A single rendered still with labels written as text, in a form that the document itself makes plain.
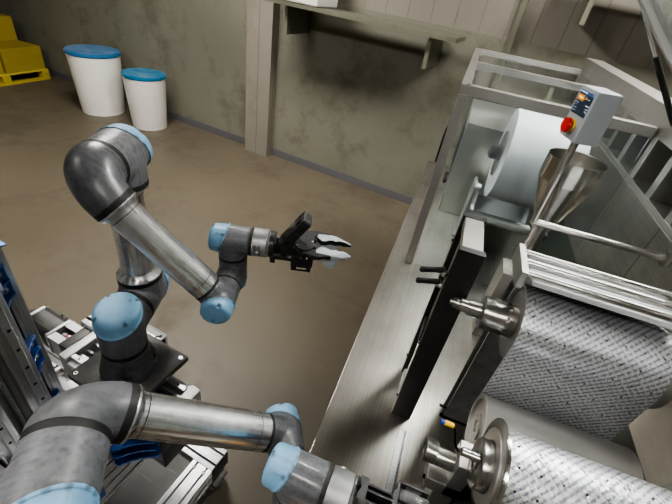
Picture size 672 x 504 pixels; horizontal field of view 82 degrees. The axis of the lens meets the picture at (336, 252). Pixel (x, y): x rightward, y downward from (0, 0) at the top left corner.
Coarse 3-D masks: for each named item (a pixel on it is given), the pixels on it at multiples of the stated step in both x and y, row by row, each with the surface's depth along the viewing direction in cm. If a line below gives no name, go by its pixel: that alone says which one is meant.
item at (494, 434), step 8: (488, 432) 62; (496, 432) 59; (496, 440) 58; (496, 448) 57; (496, 456) 56; (496, 464) 55; (496, 472) 54; (496, 480) 53; (488, 488) 55; (496, 488) 53; (480, 496) 57; (488, 496) 54
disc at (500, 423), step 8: (496, 424) 61; (504, 424) 58; (504, 432) 57; (504, 440) 56; (504, 448) 55; (504, 456) 54; (504, 464) 53; (504, 472) 52; (504, 480) 51; (504, 488) 51; (472, 496) 61; (496, 496) 52
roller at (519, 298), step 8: (520, 296) 73; (520, 304) 72; (520, 312) 70; (520, 320) 69; (512, 336) 70; (504, 344) 74; (504, 352) 72; (664, 392) 63; (664, 400) 63; (648, 408) 67; (656, 408) 65
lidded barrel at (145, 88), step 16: (128, 80) 418; (144, 80) 418; (160, 80) 430; (128, 96) 432; (144, 96) 428; (160, 96) 439; (144, 112) 439; (160, 112) 449; (144, 128) 450; (160, 128) 459
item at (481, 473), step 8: (480, 440) 59; (488, 440) 59; (472, 448) 62; (480, 448) 58; (488, 448) 57; (488, 456) 56; (472, 464) 60; (480, 464) 56; (488, 464) 55; (472, 472) 59; (480, 472) 55; (488, 472) 55; (472, 480) 57; (480, 480) 55; (488, 480) 55; (472, 488) 57; (480, 488) 56
